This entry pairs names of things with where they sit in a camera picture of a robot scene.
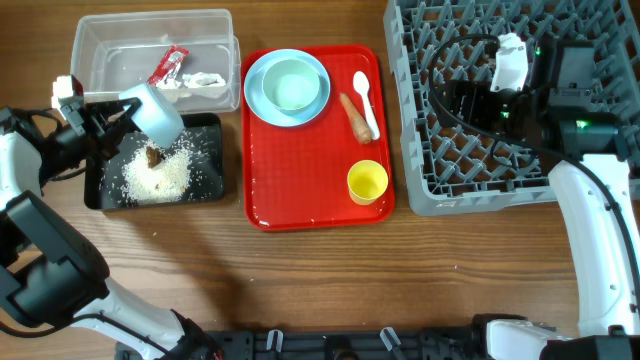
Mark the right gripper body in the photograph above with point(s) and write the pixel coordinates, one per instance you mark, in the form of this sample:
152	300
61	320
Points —
504	111

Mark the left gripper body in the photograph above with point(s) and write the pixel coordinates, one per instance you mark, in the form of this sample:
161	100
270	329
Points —
69	149

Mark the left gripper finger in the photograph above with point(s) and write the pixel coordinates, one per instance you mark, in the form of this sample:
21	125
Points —
113	135
124	107

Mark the brown food scrap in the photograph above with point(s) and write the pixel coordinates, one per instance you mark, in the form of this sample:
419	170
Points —
154	157

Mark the light blue bowl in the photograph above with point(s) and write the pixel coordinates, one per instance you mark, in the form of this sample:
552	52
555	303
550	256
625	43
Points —
157	117

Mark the white rice pile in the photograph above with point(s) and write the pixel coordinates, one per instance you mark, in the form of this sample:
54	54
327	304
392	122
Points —
160	175

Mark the red snack wrapper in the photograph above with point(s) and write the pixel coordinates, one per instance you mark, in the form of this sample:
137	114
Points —
169	65

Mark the white tissue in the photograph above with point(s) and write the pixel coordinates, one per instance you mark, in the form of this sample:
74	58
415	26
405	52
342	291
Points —
210	85

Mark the white plastic spoon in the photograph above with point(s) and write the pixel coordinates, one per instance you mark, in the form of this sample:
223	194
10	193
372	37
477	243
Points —
361	86

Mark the yellow plastic cup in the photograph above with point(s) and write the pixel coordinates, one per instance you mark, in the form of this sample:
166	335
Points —
367	180

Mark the light blue plate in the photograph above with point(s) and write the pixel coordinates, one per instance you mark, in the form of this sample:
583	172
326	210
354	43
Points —
261	107

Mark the pale green bowl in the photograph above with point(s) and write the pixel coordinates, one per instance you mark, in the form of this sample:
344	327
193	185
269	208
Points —
291	85

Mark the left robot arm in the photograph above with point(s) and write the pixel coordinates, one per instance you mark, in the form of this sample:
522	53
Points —
52	277

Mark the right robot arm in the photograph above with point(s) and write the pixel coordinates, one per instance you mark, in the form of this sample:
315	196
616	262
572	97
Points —
542	100

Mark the grey dishwasher rack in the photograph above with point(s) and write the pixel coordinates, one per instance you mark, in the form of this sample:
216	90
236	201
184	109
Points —
452	171

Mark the black plastic tray bin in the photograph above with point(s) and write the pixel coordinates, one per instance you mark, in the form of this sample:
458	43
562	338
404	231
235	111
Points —
205	165

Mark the clear plastic bin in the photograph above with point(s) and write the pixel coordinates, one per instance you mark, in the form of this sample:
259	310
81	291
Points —
115	52

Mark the red serving tray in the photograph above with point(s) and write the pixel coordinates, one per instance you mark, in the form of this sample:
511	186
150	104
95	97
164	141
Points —
296	177

